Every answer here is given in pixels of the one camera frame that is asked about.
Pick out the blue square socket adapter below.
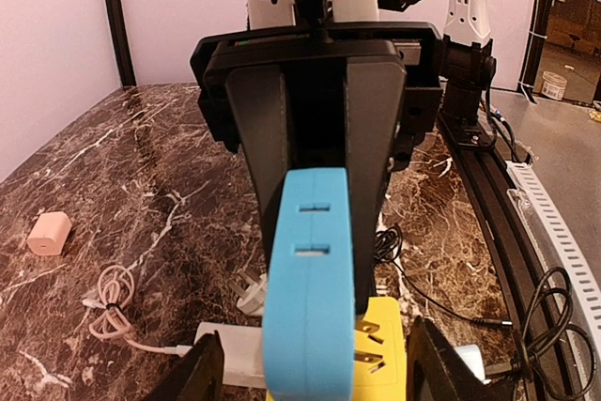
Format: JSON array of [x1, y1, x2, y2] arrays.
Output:
[[262, 168, 355, 400]]

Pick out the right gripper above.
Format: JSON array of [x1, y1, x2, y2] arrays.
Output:
[[190, 22, 443, 316]]

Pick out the pink charger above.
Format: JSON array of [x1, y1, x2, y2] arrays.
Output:
[[26, 211, 72, 256]]

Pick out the yellow cube socket adapter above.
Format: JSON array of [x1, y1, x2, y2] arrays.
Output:
[[262, 297, 407, 400]]

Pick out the white usb charger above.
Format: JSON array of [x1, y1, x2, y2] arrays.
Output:
[[194, 322, 266, 389]]

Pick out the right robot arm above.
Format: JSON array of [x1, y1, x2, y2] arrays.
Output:
[[190, 0, 496, 316]]

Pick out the white slotted cable duct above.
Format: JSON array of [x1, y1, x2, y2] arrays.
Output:
[[506, 161, 600, 334]]

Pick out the light blue charger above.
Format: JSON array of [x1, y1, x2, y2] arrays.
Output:
[[455, 345, 485, 382]]

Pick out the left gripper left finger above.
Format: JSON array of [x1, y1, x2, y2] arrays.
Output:
[[149, 331, 224, 401]]

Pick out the black cable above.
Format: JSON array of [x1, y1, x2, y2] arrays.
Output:
[[373, 224, 591, 400]]

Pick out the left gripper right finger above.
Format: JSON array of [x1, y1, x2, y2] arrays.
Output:
[[406, 316, 487, 400]]

